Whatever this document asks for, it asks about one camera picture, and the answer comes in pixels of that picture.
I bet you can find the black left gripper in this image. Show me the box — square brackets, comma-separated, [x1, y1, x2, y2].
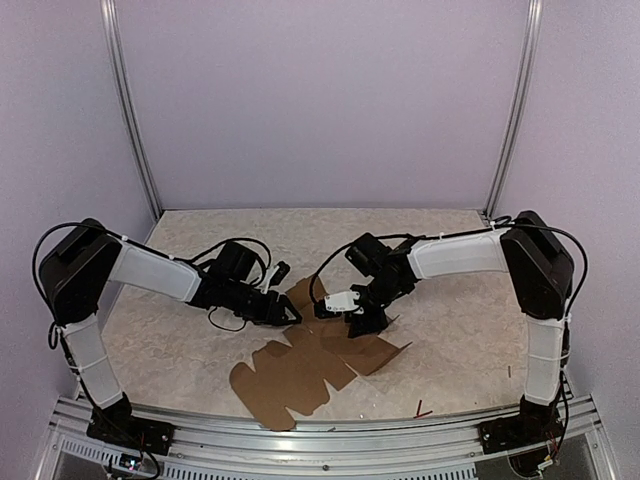
[224, 279, 303, 326]

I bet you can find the brown cardboard box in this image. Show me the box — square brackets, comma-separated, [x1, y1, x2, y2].
[229, 278, 407, 432]

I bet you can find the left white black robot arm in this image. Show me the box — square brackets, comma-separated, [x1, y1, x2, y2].
[31, 218, 302, 456]

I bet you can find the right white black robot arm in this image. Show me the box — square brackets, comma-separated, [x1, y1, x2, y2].
[337, 211, 574, 454]

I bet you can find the small red stick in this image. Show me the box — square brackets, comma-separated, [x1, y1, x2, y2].
[413, 399, 433, 419]

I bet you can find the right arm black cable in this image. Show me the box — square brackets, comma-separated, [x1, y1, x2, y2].
[308, 232, 431, 304]

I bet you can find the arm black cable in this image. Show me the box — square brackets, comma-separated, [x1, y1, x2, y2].
[308, 232, 431, 304]
[189, 237, 274, 332]

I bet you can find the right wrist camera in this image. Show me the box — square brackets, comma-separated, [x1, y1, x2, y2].
[314, 290, 361, 319]

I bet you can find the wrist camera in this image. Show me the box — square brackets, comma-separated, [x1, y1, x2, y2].
[314, 290, 361, 319]
[259, 261, 291, 293]

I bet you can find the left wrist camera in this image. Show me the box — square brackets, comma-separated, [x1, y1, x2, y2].
[259, 261, 291, 293]

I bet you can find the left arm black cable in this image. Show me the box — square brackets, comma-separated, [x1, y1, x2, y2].
[189, 237, 274, 332]

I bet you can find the front aluminium frame rail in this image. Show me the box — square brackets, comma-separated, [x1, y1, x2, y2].
[28, 396, 622, 479]

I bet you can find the right aluminium corner post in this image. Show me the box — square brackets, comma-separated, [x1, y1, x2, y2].
[482, 0, 544, 219]

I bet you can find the aluminium corner post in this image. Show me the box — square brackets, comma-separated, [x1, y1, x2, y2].
[482, 0, 544, 219]
[100, 0, 164, 221]

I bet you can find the left aluminium corner post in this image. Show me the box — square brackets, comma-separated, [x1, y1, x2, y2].
[100, 0, 164, 221]

